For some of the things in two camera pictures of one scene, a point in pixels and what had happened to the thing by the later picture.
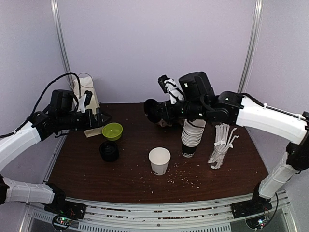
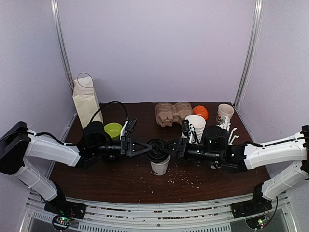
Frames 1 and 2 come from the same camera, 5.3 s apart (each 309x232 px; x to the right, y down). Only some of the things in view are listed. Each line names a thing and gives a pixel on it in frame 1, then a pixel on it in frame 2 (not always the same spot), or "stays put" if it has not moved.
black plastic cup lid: x=153 y=110 to x=160 y=151
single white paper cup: x=159 y=158 stays put
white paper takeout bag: x=86 y=84 stays put
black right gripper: x=160 y=110 to x=181 y=148
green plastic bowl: x=112 y=131 stays put
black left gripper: x=97 y=122 to x=128 y=146
